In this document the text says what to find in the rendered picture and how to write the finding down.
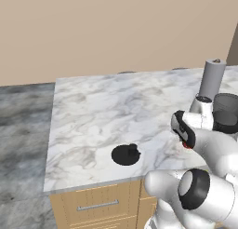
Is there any black blender lid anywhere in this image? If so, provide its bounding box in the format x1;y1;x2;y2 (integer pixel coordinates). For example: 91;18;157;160
111;142;142;167

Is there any dark grey blender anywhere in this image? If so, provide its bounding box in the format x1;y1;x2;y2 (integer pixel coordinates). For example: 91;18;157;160
212;92;238;135

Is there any narrow wooden drawer front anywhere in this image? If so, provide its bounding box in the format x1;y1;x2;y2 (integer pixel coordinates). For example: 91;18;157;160
139;179;156;200

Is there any wide wooden drawer front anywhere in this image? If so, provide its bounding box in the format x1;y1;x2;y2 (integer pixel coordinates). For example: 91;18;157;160
59;182;139;223
66;216;138;229

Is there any narrow wooden cupboard door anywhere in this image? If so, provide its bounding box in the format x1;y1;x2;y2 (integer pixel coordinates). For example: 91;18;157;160
137;196;159;229

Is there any silver drawer handle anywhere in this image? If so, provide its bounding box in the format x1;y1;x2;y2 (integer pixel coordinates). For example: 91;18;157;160
76;199;120;212

